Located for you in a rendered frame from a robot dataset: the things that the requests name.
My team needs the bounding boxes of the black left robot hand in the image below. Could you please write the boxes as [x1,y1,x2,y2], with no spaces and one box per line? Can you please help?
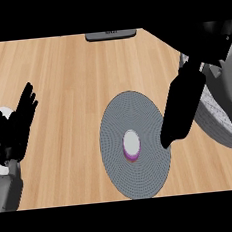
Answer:
[0,80,45,168]

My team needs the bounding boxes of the purple can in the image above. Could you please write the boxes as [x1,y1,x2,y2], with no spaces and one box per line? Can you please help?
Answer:
[120,128,144,164]

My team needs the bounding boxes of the round grey woven placemat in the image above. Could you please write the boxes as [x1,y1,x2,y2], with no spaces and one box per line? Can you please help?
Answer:
[95,86,177,203]

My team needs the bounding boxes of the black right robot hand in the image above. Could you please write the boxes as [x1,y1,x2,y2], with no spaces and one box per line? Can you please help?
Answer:
[142,19,232,151]

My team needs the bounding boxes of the dark grey appliance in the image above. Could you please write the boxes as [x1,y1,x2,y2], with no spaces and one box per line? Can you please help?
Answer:
[84,28,137,43]

